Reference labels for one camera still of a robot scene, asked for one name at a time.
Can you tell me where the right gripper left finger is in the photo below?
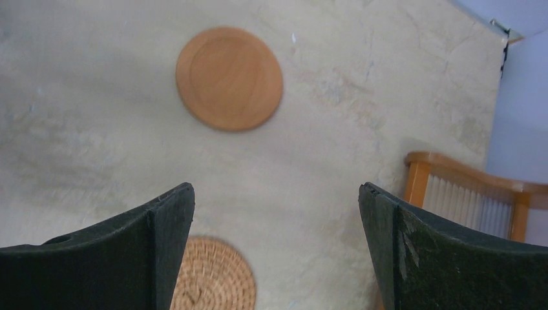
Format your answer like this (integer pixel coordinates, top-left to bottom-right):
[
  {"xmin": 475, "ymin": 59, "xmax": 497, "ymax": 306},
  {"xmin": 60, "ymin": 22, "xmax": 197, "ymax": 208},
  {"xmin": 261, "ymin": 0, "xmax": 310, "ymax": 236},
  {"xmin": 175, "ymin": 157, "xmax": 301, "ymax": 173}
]
[{"xmin": 1, "ymin": 183, "xmax": 195, "ymax": 309}]

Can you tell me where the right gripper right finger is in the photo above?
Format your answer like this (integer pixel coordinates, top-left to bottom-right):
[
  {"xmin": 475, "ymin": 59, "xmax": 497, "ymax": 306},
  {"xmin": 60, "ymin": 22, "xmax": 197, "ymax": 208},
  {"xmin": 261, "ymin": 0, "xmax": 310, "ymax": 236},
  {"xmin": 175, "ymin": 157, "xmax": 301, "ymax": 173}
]
[{"xmin": 359, "ymin": 182, "xmax": 547, "ymax": 309}]

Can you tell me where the light wooden coaster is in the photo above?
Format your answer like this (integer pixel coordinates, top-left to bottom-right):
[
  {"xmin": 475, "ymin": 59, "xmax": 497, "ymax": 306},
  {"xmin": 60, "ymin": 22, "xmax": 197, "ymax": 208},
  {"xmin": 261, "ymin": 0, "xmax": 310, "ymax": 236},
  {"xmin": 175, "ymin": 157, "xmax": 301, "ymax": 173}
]
[{"xmin": 174, "ymin": 26, "xmax": 284, "ymax": 132}]

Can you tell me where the wooden tiered rack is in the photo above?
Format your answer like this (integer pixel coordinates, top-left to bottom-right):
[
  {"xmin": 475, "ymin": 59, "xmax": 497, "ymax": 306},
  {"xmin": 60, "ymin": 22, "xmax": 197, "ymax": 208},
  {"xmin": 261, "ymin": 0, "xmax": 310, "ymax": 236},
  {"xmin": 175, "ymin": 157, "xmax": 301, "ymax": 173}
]
[{"xmin": 400, "ymin": 152, "xmax": 547, "ymax": 243}]

